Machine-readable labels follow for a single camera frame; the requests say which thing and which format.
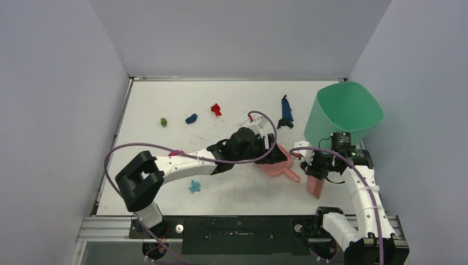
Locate pink plastic dustpan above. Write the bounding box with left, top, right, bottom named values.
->
left=256, top=144, right=300, bottom=183

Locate pink hand brush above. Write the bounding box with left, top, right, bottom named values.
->
left=306, top=176, right=325, bottom=199

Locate dark blue paper strip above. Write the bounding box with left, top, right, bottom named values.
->
left=281, top=95, right=294, bottom=123

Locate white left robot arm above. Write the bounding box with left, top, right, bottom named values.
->
left=115, top=127, right=287, bottom=228

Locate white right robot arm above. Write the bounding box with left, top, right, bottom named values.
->
left=322, top=151, right=410, bottom=264

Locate red crumpled paper scrap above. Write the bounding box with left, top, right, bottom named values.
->
left=210, top=103, right=222, bottom=116

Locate blue crumpled paper scrap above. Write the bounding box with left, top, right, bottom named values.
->
left=185, top=113, right=198, bottom=124

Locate green plastic waste bin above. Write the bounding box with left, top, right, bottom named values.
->
left=304, top=81, right=384, bottom=149

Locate teal crumpled paper scrap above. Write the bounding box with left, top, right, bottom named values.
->
left=188, top=179, right=201, bottom=194

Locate magenta crumpled paper scrap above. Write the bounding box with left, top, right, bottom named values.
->
left=168, top=150, right=185, bottom=156

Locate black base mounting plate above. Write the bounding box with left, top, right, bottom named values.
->
left=129, top=215, right=339, bottom=257

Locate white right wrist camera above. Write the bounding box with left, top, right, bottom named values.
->
left=292, top=141, right=314, bottom=165

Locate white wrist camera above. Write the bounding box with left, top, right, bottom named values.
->
left=245, top=116, right=269, bottom=137
left=292, top=141, right=314, bottom=165

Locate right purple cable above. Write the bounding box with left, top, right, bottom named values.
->
left=289, top=147, right=385, bottom=265

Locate purple cable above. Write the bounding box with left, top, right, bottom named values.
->
left=103, top=110, right=279, bottom=265
left=289, top=147, right=385, bottom=265

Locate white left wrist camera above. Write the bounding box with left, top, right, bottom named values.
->
left=245, top=116, right=269, bottom=137

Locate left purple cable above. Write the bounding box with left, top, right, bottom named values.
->
left=103, top=110, right=279, bottom=265

